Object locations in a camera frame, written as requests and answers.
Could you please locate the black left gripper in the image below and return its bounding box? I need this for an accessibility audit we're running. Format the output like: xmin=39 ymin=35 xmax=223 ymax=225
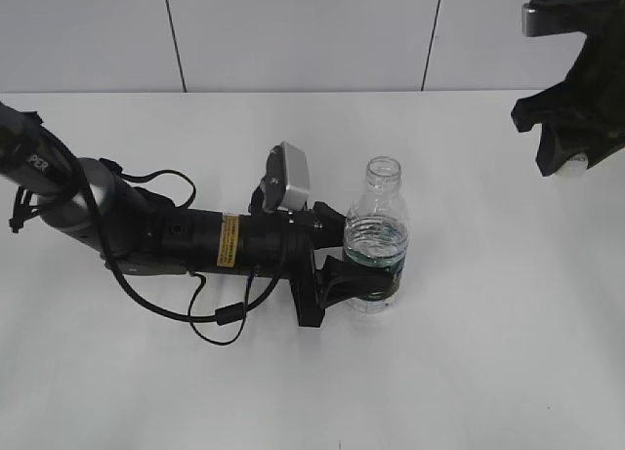
xmin=278 ymin=201 xmax=401 ymax=328

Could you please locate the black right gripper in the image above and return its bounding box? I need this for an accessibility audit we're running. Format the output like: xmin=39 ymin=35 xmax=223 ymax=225
xmin=511 ymin=0 xmax=624 ymax=177

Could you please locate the white green bottle cap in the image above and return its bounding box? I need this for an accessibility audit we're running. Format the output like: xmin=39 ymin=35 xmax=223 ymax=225
xmin=555 ymin=152 xmax=589 ymax=178

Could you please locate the clear Cestbon water bottle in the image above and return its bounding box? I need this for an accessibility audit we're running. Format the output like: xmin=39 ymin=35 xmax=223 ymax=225
xmin=343 ymin=156 xmax=409 ymax=314

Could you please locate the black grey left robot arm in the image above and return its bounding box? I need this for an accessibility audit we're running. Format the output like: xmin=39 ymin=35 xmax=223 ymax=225
xmin=1 ymin=106 xmax=400 ymax=328

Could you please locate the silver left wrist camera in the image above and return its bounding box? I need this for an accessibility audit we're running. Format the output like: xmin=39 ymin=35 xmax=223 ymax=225
xmin=261 ymin=142 xmax=311 ymax=213

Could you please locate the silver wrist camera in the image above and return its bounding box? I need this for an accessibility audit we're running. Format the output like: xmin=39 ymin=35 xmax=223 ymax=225
xmin=521 ymin=0 xmax=623 ymax=37
xmin=261 ymin=142 xmax=311 ymax=213

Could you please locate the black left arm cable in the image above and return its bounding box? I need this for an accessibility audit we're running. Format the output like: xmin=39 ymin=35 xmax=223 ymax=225
xmin=9 ymin=112 xmax=289 ymax=346

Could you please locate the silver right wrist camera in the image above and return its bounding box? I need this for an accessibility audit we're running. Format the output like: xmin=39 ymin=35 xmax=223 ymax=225
xmin=521 ymin=0 xmax=623 ymax=37

